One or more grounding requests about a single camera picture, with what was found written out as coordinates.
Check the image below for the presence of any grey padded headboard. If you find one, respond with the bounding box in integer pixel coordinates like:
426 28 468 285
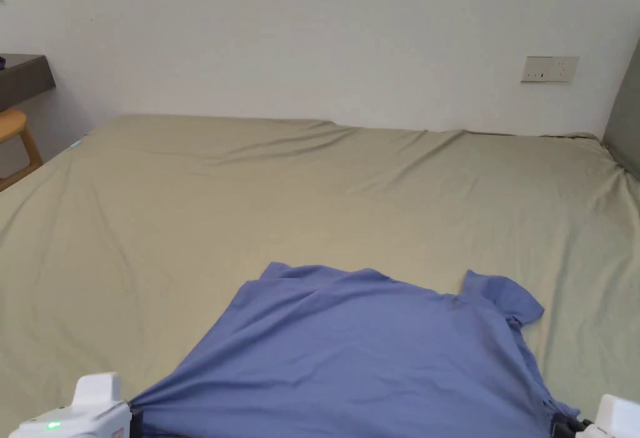
601 47 640 179

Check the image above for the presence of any dark grey desk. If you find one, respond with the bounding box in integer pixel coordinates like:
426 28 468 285
0 52 55 113

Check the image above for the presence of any bed with beige sheet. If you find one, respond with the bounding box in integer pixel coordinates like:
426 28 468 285
0 114 640 438

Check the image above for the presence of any white wall socket panel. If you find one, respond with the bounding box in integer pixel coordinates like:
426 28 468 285
520 56 581 84

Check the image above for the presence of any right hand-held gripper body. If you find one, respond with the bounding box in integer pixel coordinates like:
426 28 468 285
576 394 640 438

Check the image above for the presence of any blue shirt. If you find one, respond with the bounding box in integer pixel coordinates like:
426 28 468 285
127 261 582 438

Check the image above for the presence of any wooden stool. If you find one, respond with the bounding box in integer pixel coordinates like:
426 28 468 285
0 109 45 193

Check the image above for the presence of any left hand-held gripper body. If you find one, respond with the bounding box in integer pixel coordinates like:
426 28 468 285
19 372 133 438

